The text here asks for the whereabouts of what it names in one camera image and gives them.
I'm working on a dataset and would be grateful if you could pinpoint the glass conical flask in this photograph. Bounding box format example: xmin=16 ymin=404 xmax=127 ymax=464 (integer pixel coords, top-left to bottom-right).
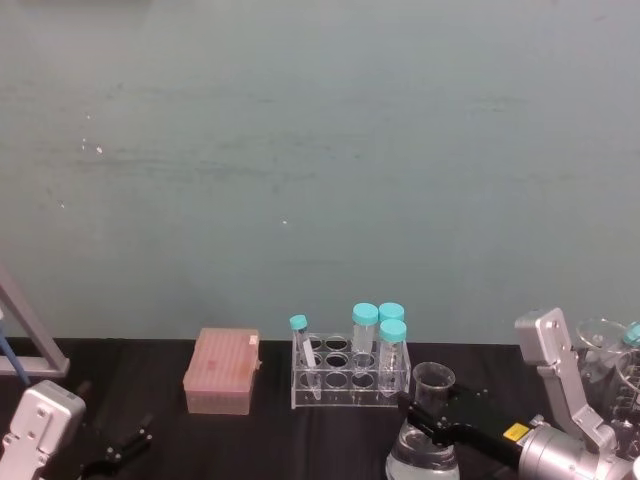
xmin=384 ymin=361 xmax=462 ymax=480

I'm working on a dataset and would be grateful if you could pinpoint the black table cloth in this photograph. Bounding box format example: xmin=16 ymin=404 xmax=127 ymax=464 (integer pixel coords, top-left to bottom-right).
xmin=0 ymin=336 xmax=640 ymax=480

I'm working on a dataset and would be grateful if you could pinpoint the slim teal-capped tube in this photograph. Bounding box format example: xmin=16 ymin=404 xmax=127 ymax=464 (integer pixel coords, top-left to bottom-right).
xmin=288 ymin=314 xmax=324 ymax=402

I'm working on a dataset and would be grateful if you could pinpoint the grey metal stand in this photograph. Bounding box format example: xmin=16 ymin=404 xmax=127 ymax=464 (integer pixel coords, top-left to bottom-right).
xmin=0 ymin=261 xmax=72 ymax=377

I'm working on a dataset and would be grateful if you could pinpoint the wide teal-capped tube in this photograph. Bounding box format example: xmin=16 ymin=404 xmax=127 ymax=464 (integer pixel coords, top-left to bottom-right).
xmin=377 ymin=301 xmax=407 ymax=325
xmin=377 ymin=319 xmax=409 ymax=398
xmin=350 ymin=302 xmax=380 ymax=374

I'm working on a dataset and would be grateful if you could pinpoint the clear acrylic tube rack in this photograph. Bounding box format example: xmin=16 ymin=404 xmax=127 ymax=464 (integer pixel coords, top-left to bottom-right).
xmin=290 ymin=331 xmax=414 ymax=411

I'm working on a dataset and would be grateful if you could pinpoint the pink pipette tip box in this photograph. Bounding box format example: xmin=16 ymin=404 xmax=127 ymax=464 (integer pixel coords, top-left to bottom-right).
xmin=182 ymin=327 xmax=264 ymax=416

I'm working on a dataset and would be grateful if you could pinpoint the clear glass beaker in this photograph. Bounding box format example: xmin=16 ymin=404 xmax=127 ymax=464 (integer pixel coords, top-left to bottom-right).
xmin=574 ymin=316 xmax=640 ymax=401

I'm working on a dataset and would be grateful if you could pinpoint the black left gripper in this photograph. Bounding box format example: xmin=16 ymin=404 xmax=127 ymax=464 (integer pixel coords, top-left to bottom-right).
xmin=74 ymin=380 xmax=155 ymax=480

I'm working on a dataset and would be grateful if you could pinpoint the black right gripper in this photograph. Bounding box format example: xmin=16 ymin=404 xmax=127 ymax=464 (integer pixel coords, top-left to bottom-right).
xmin=396 ymin=383 xmax=539 ymax=470

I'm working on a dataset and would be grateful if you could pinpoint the blue rod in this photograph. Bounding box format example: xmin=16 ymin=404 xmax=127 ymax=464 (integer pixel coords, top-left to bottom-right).
xmin=0 ymin=308 xmax=32 ymax=387

